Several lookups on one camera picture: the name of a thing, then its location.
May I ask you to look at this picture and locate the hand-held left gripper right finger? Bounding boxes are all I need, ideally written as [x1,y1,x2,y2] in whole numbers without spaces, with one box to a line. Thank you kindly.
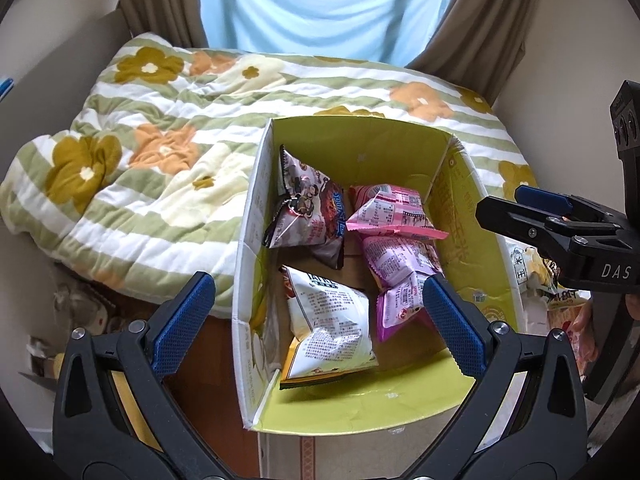
[400,272,588,480]

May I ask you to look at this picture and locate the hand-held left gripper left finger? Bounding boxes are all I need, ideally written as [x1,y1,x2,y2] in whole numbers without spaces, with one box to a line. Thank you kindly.
[52,271,236,480]

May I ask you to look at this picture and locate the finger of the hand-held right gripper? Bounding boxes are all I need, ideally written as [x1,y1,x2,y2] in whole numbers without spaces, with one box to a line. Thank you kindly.
[475,195,626,261]
[515,185,628,226]

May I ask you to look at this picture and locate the yellow-green cardboard box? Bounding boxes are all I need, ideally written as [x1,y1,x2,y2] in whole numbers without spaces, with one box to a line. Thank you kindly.
[231,116,526,480]

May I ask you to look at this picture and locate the white yellow corn snack packet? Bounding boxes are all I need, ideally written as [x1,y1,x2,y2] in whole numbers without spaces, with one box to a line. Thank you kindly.
[505,240,557,301]

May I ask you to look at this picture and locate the snack packets beside box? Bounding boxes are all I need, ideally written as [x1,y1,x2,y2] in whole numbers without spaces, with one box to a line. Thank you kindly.
[545,285,598,376]

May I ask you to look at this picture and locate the purple pink snack packet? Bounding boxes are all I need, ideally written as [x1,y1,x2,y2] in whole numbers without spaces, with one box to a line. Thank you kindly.
[361,235,446,343]

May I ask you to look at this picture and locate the crumpled beige bag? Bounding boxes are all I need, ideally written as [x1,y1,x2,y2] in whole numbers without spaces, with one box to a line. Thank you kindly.
[54,282,123,333]

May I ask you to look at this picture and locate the white snack packet yellow base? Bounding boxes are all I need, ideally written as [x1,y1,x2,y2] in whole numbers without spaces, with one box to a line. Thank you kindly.
[279,265,379,391]

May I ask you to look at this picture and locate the light pink snack packet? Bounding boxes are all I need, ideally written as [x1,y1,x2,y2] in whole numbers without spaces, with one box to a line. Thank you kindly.
[345,184,449,241]

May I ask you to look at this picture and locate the green striped flower blanket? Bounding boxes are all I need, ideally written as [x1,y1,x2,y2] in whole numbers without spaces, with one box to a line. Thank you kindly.
[0,32,538,318]

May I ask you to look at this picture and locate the dark cartoon print snack packet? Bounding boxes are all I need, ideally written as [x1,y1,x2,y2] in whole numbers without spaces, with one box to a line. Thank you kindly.
[263,144,348,271]

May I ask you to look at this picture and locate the light blue cloth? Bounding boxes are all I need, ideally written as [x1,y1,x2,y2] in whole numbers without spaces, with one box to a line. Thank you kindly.
[192,0,463,68]

